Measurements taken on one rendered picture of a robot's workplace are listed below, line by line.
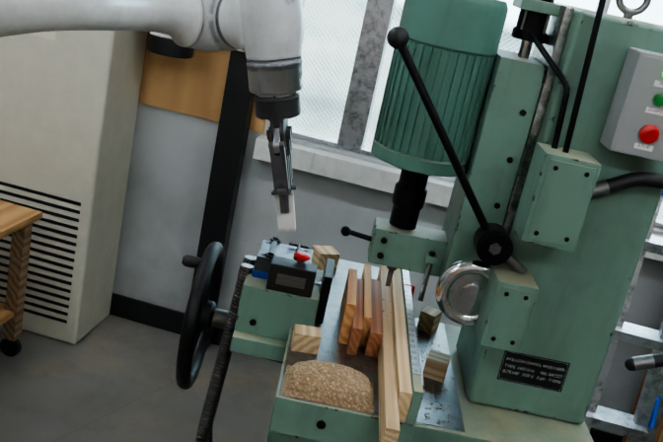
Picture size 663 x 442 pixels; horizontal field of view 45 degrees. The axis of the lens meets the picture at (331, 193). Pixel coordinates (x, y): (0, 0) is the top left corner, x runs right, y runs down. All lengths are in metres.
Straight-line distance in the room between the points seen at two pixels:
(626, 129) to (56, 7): 0.85
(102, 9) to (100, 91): 1.62
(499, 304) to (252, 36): 0.59
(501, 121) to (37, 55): 1.81
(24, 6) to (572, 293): 0.99
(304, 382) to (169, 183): 1.91
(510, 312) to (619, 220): 0.25
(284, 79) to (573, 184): 0.48
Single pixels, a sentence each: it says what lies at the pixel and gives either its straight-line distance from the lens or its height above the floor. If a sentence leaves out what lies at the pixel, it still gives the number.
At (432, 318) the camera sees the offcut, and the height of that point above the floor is 0.84.
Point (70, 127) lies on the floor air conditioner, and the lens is 2.83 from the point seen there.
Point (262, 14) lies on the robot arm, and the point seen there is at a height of 1.42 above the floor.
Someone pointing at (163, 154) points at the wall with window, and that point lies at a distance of 3.04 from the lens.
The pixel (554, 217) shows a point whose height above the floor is 1.20.
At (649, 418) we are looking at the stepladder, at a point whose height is 0.53.
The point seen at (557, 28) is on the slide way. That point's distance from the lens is 1.41.
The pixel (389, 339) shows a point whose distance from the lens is 1.37.
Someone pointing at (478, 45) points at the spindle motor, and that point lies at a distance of 1.37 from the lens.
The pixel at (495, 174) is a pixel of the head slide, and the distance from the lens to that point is 1.42.
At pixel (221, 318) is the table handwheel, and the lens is 1.59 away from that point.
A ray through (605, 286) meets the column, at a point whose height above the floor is 1.08.
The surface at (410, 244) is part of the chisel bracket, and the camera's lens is 1.49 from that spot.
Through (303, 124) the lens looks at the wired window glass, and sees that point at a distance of 2.93.
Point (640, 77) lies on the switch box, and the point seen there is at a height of 1.44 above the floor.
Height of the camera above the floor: 1.54
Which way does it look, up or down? 17 degrees down
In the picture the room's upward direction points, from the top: 12 degrees clockwise
